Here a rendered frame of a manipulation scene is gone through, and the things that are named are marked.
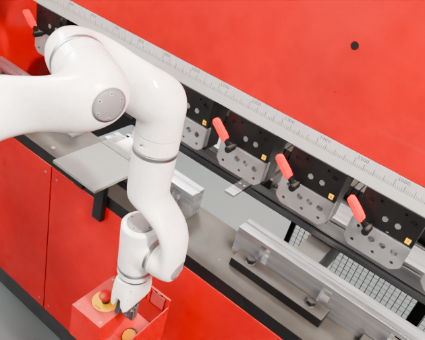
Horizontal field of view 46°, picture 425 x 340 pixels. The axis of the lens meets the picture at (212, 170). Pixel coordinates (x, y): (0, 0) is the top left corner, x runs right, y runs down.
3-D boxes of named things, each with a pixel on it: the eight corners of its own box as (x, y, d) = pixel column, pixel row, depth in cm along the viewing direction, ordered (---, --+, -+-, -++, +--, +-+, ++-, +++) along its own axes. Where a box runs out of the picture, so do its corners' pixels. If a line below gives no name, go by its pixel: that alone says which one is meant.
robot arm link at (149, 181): (216, 164, 98) (187, 272, 115) (152, 129, 103) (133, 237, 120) (190, 182, 91) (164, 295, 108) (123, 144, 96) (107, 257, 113)
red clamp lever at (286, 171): (277, 154, 122) (295, 190, 122) (286, 150, 125) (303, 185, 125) (272, 157, 123) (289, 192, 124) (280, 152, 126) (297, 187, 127)
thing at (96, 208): (69, 227, 157) (73, 172, 145) (104, 209, 168) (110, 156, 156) (77, 234, 155) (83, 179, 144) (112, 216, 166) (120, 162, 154)
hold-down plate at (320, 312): (228, 264, 145) (231, 256, 143) (239, 256, 149) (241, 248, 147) (317, 328, 133) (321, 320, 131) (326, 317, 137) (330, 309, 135)
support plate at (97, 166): (52, 162, 147) (52, 160, 146) (118, 137, 166) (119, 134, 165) (94, 193, 139) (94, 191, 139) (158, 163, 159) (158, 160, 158)
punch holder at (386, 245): (340, 239, 124) (366, 186, 115) (353, 224, 130) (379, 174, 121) (396, 274, 118) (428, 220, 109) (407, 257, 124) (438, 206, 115)
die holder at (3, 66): (-12, 80, 200) (-13, 58, 195) (1, 77, 205) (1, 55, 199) (71, 138, 180) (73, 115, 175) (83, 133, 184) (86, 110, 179)
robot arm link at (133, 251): (164, 263, 118) (133, 243, 121) (171, 223, 110) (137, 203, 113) (141, 285, 112) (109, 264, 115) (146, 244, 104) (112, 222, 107)
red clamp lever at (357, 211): (351, 196, 114) (370, 235, 114) (357, 190, 117) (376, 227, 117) (344, 199, 115) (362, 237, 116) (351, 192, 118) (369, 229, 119)
